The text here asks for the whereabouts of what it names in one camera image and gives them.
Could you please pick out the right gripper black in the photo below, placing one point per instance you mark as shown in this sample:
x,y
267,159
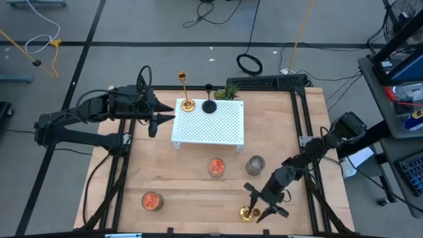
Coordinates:
x,y
276,186

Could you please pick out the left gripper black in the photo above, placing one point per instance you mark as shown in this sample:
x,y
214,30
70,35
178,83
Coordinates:
x,y
147,99

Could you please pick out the gold candlestick holder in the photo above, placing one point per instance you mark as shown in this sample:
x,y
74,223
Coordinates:
x,y
187,105
245,215

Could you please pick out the grey candle glass jar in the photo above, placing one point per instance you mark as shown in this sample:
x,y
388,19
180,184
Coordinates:
x,y
255,165

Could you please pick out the black candlestick holder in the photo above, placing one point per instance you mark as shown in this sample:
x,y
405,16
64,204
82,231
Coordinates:
x,y
209,106

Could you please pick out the orange candle glass jar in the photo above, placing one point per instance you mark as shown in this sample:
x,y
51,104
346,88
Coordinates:
x,y
216,167
152,201

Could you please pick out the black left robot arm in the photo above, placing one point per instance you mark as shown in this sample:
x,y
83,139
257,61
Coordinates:
x,y
82,139

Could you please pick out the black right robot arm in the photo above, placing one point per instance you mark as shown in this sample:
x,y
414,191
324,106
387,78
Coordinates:
x,y
347,129

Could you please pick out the white perforated metal shelf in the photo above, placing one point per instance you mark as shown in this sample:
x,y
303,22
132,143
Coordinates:
x,y
211,127

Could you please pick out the silver label plate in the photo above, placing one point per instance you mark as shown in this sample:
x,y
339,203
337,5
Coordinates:
x,y
124,235
305,236

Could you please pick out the small green potted plant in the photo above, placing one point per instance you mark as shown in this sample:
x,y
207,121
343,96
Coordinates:
x,y
227,92

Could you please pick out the white box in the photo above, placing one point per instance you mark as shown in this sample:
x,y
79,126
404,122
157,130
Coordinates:
x,y
358,162

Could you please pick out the black perforated metal rack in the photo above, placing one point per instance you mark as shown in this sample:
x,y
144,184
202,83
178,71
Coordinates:
x,y
267,80

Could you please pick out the black caster wheel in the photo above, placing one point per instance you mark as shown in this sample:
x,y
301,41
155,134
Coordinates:
x,y
382,201

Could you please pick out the white power adapter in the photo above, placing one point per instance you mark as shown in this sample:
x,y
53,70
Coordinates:
x,y
283,71

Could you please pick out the grey floor bar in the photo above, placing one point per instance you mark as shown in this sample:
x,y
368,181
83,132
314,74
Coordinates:
x,y
15,79

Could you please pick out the black keyboard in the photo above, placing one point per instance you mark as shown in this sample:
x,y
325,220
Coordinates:
x,y
413,172

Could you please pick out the black object at floor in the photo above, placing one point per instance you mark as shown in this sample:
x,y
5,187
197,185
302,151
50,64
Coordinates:
x,y
5,112

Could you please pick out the grey equipment cart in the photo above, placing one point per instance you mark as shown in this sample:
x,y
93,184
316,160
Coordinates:
x,y
376,89

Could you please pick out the grey furniture base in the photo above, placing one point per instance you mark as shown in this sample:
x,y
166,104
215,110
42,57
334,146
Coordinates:
x,y
36,3

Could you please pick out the red tool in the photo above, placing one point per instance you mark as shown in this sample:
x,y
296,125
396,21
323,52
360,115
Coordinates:
x,y
391,93

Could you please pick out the blue and yellow can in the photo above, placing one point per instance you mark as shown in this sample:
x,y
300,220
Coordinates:
x,y
413,120

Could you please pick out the blue panel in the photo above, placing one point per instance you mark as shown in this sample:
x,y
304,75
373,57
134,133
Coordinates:
x,y
411,69

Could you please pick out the black slanted stand beam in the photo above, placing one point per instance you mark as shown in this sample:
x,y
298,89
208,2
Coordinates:
x,y
401,34

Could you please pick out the black floor fan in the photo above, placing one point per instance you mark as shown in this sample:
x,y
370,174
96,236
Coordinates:
x,y
401,10

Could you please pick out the black metal table frame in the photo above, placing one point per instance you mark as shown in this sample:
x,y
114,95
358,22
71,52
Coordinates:
x,y
264,88

